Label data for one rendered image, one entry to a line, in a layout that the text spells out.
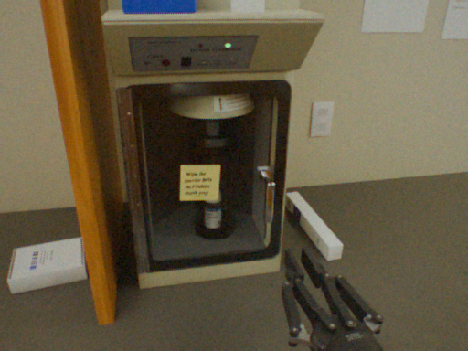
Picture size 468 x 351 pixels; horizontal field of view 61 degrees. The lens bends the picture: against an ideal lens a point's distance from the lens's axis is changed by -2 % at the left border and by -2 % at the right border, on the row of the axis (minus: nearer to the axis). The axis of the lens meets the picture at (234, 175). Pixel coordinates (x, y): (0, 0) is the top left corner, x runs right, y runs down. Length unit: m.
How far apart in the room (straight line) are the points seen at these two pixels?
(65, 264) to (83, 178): 0.34
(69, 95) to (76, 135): 0.06
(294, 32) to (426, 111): 0.92
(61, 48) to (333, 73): 0.86
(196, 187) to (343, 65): 0.68
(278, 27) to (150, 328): 0.60
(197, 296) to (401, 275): 0.47
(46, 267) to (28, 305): 0.09
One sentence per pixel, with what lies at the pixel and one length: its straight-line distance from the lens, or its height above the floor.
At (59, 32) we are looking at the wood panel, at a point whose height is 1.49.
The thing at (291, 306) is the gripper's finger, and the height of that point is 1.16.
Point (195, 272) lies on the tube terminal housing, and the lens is 0.92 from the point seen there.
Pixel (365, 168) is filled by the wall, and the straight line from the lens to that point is 1.46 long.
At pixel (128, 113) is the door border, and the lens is 0.72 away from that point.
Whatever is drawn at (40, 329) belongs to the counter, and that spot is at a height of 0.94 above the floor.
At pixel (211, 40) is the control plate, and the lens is 0.63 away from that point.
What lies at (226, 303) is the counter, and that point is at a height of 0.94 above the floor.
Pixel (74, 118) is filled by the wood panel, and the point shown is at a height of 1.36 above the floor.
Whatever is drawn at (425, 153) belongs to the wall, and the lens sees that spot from 1.57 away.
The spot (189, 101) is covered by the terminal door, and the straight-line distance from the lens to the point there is 0.72.
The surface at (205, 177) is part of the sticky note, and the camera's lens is 0.78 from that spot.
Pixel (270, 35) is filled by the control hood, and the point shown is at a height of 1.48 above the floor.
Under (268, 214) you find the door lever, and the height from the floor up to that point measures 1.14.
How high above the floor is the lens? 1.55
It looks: 26 degrees down
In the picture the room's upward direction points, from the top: 1 degrees clockwise
